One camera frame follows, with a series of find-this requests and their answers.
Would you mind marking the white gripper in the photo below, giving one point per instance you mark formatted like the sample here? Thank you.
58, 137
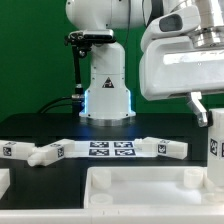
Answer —
172, 67

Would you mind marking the white desk top tray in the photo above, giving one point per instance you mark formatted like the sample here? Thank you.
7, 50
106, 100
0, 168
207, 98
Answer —
150, 186

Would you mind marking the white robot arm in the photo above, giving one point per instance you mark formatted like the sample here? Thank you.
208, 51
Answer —
114, 68

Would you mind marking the marker tag sheet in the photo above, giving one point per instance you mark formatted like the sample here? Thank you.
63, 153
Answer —
106, 149

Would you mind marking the white block left edge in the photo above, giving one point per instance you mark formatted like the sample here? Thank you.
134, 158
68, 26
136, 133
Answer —
4, 181

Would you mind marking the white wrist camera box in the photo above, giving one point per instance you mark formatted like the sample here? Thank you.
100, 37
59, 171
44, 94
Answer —
179, 22

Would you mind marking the white front rail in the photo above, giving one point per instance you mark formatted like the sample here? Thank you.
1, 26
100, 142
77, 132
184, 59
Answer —
100, 217

